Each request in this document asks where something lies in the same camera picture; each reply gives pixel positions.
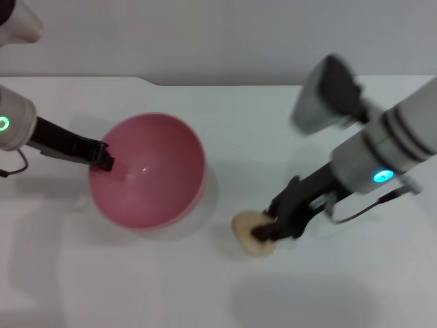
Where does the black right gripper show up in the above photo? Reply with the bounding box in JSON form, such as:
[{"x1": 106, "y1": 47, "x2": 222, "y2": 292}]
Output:
[{"x1": 250, "y1": 163, "x2": 343, "y2": 243}]

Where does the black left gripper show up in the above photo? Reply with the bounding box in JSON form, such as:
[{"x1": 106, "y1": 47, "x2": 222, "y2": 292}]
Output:
[{"x1": 27, "y1": 116, "x2": 115, "y2": 172}]

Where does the beige egg yolk pastry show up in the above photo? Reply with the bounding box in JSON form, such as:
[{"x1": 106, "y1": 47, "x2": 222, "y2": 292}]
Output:
[{"x1": 231, "y1": 210, "x2": 278, "y2": 258}]

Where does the pink plastic bowl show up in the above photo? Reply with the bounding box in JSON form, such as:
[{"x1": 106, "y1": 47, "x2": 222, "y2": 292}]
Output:
[{"x1": 89, "y1": 113, "x2": 208, "y2": 235}]

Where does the left arm connector cable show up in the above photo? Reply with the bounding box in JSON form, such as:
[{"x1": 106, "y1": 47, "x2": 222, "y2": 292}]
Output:
[{"x1": 0, "y1": 148, "x2": 29, "y2": 179}]

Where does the arm connector cable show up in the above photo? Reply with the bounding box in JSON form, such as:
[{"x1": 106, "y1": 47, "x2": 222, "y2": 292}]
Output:
[
  {"x1": 327, "y1": 175, "x2": 425, "y2": 225},
  {"x1": 0, "y1": 148, "x2": 29, "y2": 179}
]

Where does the right arm connector cable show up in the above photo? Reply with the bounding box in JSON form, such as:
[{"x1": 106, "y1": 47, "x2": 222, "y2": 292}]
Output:
[{"x1": 327, "y1": 175, "x2": 425, "y2": 225}]

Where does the right wrist camera housing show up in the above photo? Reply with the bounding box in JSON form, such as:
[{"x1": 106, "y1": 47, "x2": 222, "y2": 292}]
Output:
[{"x1": 290, "y1": 54, "x2": 371, "y2": 138}]

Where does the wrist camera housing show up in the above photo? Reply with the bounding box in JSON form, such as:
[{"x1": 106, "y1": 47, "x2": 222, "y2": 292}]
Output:
[
  {"x1": 290, "y1": 54, "x2": 371, "y2": 138},
  {"x1": 0, "y1": 0, "x2": 45, "y2": 44}
]

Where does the left wrist camera housing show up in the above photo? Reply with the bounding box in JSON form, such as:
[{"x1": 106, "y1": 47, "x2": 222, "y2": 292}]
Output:
[{"x1": 0, "y1": 0, "x2": 45, "y2": 44}]

